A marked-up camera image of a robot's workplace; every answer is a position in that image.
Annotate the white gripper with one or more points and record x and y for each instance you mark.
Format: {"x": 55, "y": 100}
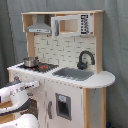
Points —
{"x": 31, "y": 85}

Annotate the white toy oven door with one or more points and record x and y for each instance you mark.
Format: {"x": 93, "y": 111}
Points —
{"x": 37, "y": 105}

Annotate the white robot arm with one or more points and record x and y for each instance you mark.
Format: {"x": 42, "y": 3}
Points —
{"x": 17, "y": 94}

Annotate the wooden toy kitchen unit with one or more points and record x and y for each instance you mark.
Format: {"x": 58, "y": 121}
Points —
{"x": 64, "y": 52}

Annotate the black toy stovetop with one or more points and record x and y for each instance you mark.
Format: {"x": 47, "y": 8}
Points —
{"x": 41, "y": 67}

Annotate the left red oven knob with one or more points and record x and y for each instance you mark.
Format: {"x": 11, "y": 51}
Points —
{"x": 16, "y": 78}

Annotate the silver toy cooking pot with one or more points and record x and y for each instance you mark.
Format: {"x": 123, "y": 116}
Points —
{"x": 31, "y": 61}

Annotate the white cabinet door with dispenser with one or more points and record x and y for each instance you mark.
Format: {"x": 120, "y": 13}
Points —
{"x": 64, "y": 107}

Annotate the grey toy sink basin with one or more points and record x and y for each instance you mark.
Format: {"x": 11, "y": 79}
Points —
{"x": 74, "y": 74}

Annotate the black toy faucet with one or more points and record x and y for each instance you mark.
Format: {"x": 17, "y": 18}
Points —
{"x": 83, "y": 63}

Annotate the grey toy range hood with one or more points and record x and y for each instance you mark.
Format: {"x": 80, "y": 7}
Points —
{"x": 39, "y": 26}

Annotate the white toy microwave door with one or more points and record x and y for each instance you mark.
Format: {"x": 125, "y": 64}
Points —
{"x": 71, "y": 25}

